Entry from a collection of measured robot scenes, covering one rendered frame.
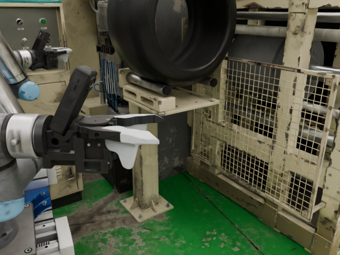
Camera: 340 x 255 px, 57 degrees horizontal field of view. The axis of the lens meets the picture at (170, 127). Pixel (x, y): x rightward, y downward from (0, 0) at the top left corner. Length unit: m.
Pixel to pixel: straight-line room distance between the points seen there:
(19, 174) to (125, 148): 0.24
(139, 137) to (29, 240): 0.50
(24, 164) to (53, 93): 1.31
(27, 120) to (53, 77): 1.40
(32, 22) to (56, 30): 0.13
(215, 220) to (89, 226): 0.78
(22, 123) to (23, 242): 0.40
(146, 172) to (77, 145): 1.47
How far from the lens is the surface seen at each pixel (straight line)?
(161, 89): 1.39
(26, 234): 0.89
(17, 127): 0.54
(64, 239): 0.91
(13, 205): 0.63
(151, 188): 2.03
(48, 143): 0.54
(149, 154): 1.91
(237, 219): 2.09
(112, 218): 2.08
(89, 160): 0.51
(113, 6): 1.42
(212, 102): 1.58
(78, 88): 0.50
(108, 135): 0.45
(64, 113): 0.51
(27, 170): 0.65
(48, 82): 1.93
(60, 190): 2.18
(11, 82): 1.30
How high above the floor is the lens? 1.24
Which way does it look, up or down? 21 degrees down
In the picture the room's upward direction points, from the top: straight up
